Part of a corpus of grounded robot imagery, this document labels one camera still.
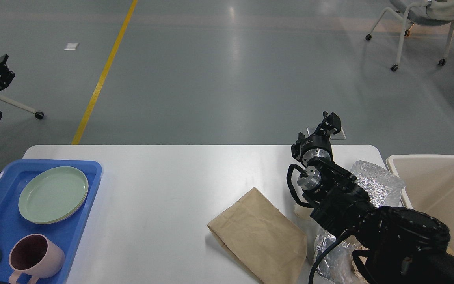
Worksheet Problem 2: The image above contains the small beige cup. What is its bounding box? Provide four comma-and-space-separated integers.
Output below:
294, 204, 313, 220

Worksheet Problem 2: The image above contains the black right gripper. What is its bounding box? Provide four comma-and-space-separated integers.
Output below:
291, 112, 342, 166

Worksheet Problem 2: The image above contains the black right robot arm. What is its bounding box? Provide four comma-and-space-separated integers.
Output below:
286, 112, 454, 284

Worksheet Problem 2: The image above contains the beige plastic bin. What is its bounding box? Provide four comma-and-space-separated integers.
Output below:
386, 154, 454, 255

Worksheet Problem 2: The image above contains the grey office chair right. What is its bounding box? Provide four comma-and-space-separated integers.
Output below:
365, 0, 454, 72

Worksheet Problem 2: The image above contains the pink mug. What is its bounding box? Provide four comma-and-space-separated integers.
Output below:
8, 234, 65, 284

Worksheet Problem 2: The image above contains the brown paper bag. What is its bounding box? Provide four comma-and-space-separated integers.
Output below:
207, 188, 307, 284

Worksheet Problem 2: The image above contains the yellow plate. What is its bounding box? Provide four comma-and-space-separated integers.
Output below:
48, 186, 89, 224

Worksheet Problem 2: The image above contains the light green plate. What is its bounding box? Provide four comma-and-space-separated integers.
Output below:
18, 166, 89, 224

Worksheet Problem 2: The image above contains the blue plastic tray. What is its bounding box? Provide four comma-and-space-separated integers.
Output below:
0, 159, 103, 284

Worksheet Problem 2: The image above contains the crumpled silver foil bag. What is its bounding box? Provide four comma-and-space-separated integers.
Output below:
316, 160, 406, 284

